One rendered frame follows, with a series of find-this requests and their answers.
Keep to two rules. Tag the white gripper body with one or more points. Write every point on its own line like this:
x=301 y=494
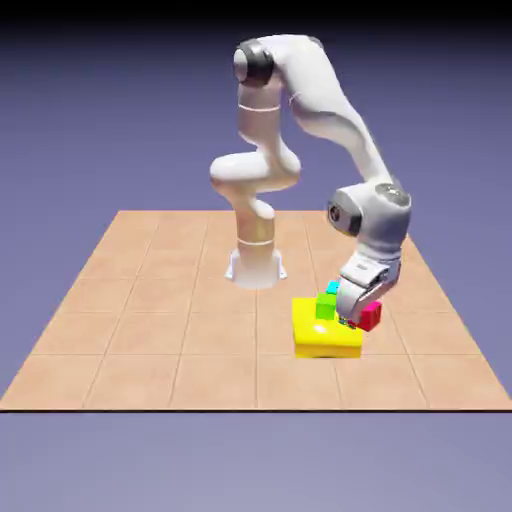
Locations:
x=351 y=298

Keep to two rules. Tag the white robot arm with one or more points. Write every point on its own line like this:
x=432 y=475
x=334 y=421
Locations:
x=304 y=100

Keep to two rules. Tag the small cyan cube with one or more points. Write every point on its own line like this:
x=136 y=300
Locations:
x=332 y=287

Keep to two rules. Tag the small magenta cube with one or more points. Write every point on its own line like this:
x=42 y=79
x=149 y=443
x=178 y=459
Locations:
x=370 y=316

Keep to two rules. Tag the small green cube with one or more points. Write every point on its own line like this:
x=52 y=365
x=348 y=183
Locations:
x=324 y=307

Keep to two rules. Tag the large yellow box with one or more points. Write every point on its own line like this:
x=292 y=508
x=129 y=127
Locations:
x=320 y=332

